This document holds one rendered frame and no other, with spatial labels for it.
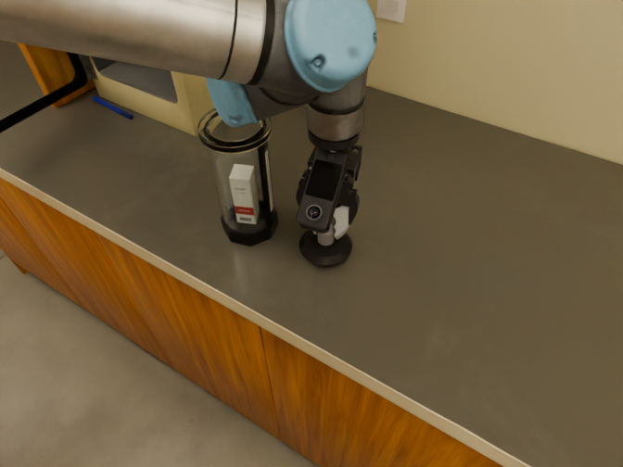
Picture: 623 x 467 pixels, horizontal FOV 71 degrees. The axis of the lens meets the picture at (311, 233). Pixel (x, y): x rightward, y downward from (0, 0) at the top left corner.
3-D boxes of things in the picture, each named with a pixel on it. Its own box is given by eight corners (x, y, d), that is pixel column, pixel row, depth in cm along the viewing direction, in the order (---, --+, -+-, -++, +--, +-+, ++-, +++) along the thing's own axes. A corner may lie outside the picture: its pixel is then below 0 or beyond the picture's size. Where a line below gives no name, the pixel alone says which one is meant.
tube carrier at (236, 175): (286, 207, 82) (281, 108, 66) (267, 249, 76) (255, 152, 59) (234, 195, 84) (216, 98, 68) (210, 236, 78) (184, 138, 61)
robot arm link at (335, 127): (358, 119, 53) (294, 108, 54) (354, 150, 56) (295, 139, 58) (370, 88, 57) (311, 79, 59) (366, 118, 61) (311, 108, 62)
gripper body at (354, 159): (361, 175, 71) (369, 111, 61) (349, 211, 65) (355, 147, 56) (316, 166, 72) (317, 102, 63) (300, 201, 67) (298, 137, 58)
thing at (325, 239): (356, 239, 79) (359, 214, 74) (344, 279, 73) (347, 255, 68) (308, 228, 80) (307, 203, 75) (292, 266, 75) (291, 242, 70)
